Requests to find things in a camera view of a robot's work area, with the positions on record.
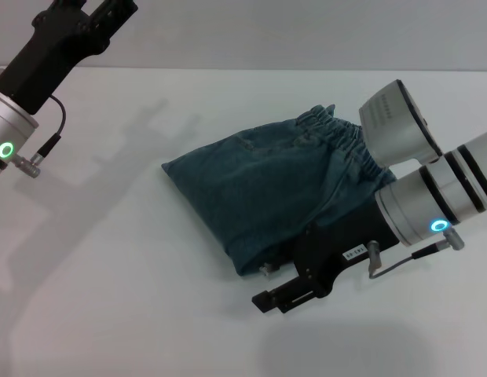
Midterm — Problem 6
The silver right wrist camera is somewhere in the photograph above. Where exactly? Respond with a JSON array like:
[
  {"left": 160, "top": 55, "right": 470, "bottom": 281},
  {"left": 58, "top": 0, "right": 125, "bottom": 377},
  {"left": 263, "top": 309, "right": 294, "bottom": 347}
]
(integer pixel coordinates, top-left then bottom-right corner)
[{"left": 358, "top": 79, "right": 444, "bottom": 167}]

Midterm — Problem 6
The grey cable with silver connector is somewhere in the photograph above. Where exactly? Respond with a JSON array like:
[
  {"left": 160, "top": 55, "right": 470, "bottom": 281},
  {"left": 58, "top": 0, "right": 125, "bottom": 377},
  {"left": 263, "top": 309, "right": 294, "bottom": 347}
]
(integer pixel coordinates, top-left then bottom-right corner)
[{"left": 367, "top": 229, "right": 466, "bottom": 280}]

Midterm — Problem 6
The black cable with silver connector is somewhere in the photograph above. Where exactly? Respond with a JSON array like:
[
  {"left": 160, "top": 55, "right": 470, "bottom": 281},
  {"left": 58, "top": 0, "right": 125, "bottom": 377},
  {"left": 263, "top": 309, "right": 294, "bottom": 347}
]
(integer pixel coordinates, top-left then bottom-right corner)
[{"left": 13, "top": 95, "right": 68, "bottom": 178}]

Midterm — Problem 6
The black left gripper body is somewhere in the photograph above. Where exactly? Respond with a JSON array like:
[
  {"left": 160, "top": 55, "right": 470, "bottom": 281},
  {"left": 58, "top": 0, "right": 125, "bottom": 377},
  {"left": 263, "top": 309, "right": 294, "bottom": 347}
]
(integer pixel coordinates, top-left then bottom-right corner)
[{"left": 0, "top": 6, "right": 112, "bottom": 115}]

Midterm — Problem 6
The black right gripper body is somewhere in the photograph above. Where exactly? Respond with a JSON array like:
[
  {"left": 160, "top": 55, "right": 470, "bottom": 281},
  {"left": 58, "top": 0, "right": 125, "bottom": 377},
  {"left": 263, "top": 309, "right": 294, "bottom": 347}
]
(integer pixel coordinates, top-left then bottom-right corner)
[{"left": 292, "top": 202, "right": 402, "bottom": 298}]

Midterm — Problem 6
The blue denim shorts basketball print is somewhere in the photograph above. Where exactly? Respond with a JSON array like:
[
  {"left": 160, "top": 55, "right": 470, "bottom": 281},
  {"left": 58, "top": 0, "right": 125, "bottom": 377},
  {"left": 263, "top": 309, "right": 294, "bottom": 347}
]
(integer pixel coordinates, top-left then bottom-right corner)
[{"left": 161, "top": 104, "right": 398, "bottom": 278}]

